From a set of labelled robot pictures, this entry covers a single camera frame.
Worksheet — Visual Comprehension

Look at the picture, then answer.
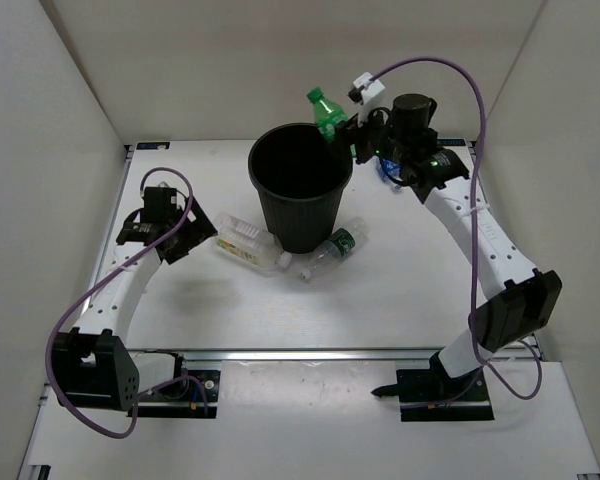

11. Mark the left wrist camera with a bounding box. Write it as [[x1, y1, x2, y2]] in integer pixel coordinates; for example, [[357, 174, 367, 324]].
[[140, 185, 182, 224]]

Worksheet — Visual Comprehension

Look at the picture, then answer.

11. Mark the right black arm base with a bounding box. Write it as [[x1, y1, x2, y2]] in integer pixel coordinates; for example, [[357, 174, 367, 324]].
[[371, 353, 495, 423]]

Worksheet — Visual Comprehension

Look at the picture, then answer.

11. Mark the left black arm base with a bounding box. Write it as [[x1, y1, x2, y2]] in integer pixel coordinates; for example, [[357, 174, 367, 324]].
[[134, 351, 221, 419]]

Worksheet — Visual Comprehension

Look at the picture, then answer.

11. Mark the green plastic bottle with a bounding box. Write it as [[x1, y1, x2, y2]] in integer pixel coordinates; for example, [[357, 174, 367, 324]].
[[307, 87, 349, 143]]

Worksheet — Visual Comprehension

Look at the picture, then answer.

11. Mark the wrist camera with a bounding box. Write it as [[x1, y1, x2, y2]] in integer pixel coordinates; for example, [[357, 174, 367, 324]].
[[140, 185, 182, 224], [348, 72, 385, 127]]

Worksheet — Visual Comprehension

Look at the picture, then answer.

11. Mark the black table label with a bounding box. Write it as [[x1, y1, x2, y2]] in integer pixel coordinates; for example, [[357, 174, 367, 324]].
[[135, 141, 170, 151], [438, 138, 466, 148]]

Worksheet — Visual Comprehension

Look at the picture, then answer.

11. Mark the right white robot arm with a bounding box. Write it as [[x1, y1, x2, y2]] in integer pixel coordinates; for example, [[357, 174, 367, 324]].
[[335, 93, 562, 400]]

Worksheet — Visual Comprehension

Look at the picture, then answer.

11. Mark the green label clear bottle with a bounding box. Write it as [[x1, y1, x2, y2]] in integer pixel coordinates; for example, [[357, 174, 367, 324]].
[[299, 217, 369, 282]]

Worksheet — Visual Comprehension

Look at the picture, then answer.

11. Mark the right black table label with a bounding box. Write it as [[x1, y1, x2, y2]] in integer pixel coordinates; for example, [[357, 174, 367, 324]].
[[438, 138, 466, 148]]

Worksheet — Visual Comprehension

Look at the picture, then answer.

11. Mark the black ribbed plastic bin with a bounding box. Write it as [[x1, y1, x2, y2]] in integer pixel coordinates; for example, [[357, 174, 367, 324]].
[[248, 123, 353, 254]]

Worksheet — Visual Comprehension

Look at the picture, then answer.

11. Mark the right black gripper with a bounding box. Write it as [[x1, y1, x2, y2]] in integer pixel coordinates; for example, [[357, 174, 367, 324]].
[[330, 100, 411, 169]]

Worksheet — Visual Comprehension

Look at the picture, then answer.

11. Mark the yellow label clear bottle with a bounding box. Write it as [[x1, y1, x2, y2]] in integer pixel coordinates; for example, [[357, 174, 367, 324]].
[[213, 212, 292, 271]]

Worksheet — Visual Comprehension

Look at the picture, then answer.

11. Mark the blue label clear bottle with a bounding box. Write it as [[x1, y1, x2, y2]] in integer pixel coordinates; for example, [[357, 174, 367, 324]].
[[376, 157, 402, 193]]

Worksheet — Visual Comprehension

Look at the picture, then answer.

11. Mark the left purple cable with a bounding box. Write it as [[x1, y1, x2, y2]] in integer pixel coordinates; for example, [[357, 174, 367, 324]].
[[44, 168, 195, 440]]

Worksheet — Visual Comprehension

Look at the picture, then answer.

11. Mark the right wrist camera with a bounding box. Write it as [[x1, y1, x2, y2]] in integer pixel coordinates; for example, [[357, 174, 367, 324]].
[[348, 72, 385, 127]]

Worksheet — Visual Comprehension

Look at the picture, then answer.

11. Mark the purple cable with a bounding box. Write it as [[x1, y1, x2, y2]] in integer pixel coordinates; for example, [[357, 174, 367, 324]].
[[44, 168, 195, 440], [372, 57, 543, 401]]

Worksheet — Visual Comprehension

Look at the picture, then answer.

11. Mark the aluminium rail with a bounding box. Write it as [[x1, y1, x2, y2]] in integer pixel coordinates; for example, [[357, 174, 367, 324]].
[[124, 348, 544, 364]]

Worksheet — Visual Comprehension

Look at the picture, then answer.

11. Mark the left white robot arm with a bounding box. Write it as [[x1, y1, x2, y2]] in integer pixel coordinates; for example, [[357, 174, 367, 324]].
[[51, 187, 217, 411]]

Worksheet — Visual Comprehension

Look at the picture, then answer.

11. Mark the left black table label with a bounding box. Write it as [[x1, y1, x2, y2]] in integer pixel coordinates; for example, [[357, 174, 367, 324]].
[[135, 141, 170, 151]]

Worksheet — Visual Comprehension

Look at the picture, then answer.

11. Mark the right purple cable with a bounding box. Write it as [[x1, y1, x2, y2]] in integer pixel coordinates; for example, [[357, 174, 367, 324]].
[[372, 57, 543, 401]]

